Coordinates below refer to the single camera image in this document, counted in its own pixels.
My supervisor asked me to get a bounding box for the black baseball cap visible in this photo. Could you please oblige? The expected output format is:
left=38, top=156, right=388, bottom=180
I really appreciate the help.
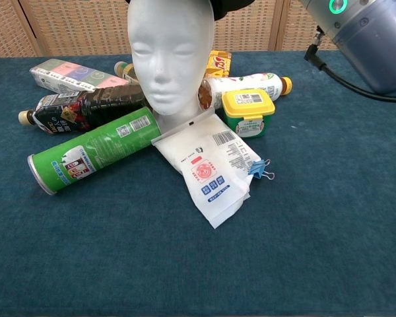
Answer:
left=125, top=0, right=257, bottom=22

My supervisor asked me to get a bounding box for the white foam mannequin head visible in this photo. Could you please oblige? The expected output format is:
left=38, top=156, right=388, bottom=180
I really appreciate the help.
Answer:
left=126, top=0, right=216, bottom=137

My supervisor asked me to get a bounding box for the white plastic pouch bag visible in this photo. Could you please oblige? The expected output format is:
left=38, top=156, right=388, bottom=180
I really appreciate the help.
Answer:
left=150, top=112, right=261, bottom=230

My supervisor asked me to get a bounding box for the blue binder clip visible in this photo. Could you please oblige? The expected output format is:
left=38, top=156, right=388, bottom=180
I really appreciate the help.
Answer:
left=247, top=158, right=275, bottom=181

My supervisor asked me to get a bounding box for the green tub yellow lid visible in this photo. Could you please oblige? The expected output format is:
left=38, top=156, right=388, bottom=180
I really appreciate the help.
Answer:
left=221, top=88, right=277, bottom=139

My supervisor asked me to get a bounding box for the white label drink bottle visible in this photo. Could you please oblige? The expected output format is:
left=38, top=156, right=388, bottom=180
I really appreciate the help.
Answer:
left=198, top=72, right=294, bottom=111

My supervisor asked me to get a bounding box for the blue table cloth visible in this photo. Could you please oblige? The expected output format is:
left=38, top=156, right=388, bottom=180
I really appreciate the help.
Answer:
left=0, top=48, right=396, bottom=317

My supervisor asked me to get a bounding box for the yellow red snack box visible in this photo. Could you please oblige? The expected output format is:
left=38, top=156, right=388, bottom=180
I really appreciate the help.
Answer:
left=205, top=50, right=233, bottom=79

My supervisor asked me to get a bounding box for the green chips can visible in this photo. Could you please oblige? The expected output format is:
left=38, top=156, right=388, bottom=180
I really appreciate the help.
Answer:
left=27, top=106, right=162, bottom=195

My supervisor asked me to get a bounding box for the small tea bottle yellow cap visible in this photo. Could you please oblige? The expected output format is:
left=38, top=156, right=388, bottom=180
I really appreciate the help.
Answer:
left=114, top=61, right=140, bottom=84

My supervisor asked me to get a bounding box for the dark coffee plastic bottle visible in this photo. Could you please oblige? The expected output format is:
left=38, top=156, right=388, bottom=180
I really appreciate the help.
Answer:
left=18, top=83, right=150, bottom=134

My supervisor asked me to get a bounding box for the pastel tissue pack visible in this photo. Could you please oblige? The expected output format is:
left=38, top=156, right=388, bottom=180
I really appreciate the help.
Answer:
left=29, top=58, right=129, bottom=93

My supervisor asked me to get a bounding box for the wicker folding screen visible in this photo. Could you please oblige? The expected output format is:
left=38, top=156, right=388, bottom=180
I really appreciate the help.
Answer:
left=0, top=0, right=396, bottom=58

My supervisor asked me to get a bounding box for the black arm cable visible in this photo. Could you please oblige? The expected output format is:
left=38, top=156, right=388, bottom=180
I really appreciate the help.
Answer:
left=304, top=27, right=396, bottom=103

